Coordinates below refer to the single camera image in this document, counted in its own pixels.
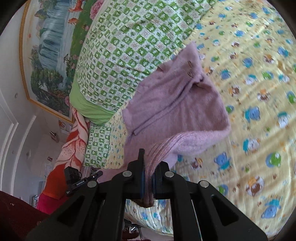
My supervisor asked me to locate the yellow bear print quilt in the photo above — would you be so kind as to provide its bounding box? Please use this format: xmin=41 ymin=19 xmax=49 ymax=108
xmin=104 ymin=0 xmax=296 ymax=238

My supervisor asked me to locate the red orange floral blanket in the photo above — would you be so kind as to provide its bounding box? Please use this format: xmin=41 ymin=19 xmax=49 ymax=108
xmin=37 ymin=108 xmax=90 ymax=214

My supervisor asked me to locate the small green checkered pillow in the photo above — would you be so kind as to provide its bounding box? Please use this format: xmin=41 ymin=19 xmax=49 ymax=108
xmin=84 ymin=123 xmax=111 ymax=168

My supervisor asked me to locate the green white checkered quilt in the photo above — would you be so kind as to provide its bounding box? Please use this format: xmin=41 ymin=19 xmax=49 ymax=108
xmin=69 ymin=0 xmax=214 ymax=125

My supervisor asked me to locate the framed waterfall landscape painting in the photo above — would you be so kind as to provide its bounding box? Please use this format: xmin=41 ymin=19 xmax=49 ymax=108
xmin=19 ymin=0 xmax=103 ymax=122

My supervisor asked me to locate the pink fleece baby garment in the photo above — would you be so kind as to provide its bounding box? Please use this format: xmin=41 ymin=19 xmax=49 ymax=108
xmin=99 ymin=42 xmax=231 ymax=207

